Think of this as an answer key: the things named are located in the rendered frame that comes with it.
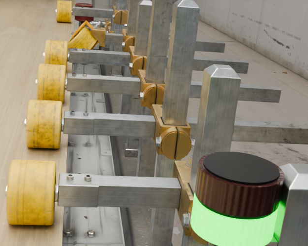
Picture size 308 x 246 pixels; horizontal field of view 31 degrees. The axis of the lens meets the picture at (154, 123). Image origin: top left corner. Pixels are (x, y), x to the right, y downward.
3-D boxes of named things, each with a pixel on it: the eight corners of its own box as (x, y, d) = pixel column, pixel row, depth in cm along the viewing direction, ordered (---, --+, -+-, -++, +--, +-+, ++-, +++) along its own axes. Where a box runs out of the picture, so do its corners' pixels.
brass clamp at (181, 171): (209, 194, 78) (213, 161, 76) (233, 246, 65) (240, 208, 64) (165, 193, 77) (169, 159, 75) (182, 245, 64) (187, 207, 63)
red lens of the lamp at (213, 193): (263, 179, 43) (268, 153, 42) (291, 217, 37) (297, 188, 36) (187, 176, 42) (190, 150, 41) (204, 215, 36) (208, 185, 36)
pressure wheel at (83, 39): (79, 54, 169) (98, 36, 167) (80, 60, 162) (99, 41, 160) (65, 41, 167) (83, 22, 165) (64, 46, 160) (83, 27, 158)
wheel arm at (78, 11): (191, 23, 218) (192, 14, 217) (192, 25, 215) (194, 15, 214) (62, 13, 211) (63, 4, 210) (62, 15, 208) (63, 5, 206)
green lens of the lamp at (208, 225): (258, 208, 44) (263, 182, 43) (284, 250, 38) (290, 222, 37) (184, 206, 43) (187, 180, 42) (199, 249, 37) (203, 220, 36)
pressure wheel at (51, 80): (66, 57, 116) (64, 85, 111) (65, 83, 122) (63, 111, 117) (36, 55, 115) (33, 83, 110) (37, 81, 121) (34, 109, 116)
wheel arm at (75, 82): (274, 98, 125) (276, 83, 124) (279, 103, 122) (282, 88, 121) (49, 86, 118) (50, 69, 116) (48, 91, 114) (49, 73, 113)
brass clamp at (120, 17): (125, 19, 218) (126, 6, 216) (128, 25, 205) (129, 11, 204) (110, 18, 217) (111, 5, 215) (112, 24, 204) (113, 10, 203)
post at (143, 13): (136, 178, 151) (152, 0, 135) (137, 184, 148) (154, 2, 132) (123, 177, 150) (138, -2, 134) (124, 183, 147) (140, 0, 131)
